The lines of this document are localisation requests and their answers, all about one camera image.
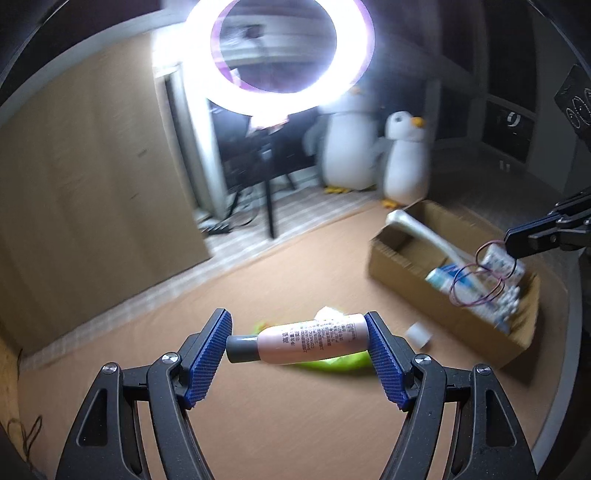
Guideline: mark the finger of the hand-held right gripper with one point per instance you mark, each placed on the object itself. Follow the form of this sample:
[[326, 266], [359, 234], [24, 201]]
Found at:
[[531, 237]]

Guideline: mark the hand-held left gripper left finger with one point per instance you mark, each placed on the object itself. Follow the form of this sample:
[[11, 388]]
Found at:
[[207, 360]]

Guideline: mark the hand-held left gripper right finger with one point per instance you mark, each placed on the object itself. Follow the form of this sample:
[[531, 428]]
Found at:
[[383, 360]]

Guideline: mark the white dotted box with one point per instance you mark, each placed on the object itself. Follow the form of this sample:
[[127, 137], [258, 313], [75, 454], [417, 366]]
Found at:
[[501, 261]]

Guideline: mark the cardboard box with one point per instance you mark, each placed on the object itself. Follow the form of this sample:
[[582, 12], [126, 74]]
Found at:
[[443, 314]]

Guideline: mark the pink bottle grey cap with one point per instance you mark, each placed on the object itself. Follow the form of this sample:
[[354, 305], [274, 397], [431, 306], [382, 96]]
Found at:
[[304, 341]]

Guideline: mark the white tube blue cap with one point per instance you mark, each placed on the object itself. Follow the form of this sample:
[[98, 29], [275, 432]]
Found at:
[[441, 279]]

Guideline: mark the small white cylinder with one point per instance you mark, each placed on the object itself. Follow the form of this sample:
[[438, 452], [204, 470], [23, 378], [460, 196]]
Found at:
[[419, 335]]

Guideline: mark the green tube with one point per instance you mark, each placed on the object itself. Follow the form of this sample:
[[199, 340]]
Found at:
[[332, 363]]

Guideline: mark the black power strip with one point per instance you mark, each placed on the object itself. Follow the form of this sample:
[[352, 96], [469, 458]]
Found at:
[[216, 227]]

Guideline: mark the small penguin plush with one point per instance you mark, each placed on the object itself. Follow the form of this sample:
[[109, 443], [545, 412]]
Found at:
[[406, 161]]

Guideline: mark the black tripod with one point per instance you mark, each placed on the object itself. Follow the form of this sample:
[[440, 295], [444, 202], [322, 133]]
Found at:
[[269, 203]]

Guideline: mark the checkered rug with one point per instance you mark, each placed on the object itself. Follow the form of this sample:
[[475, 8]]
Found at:
[[300, 212]]

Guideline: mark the large penguin plush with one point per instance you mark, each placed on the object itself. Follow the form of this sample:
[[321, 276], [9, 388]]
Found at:
[[346, 147]]

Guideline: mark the large wooden board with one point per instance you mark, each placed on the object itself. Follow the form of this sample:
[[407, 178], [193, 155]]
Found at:
[[92, 184]]

